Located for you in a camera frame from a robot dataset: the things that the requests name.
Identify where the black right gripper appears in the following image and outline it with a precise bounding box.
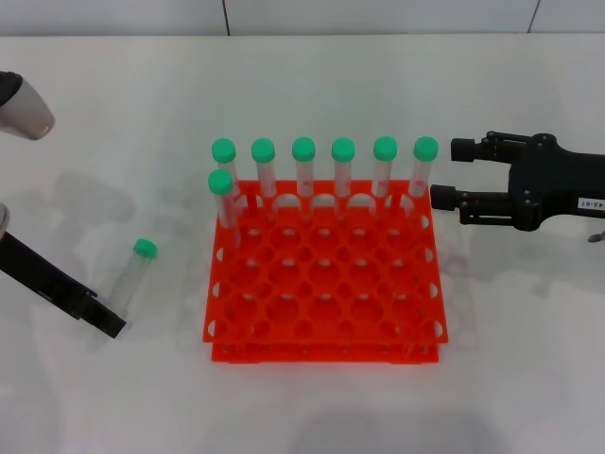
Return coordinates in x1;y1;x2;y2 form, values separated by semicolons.
432;131;605;233

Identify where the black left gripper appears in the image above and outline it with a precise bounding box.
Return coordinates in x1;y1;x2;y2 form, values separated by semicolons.
0;230;128;340

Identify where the orange plastic test tube rack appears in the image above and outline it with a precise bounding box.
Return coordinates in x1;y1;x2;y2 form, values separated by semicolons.
201;178;449;365

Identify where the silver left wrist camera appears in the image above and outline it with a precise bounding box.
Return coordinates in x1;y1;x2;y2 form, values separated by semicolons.
0;70;57;142

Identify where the green-capped clear test tube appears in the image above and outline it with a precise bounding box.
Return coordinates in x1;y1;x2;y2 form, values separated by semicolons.
109;238;158;313
331;137;356;200
251;137;280;221
406;136;440;200
207;168;243;252
211;137;243;223
291;136;317;199
371;136;399;199

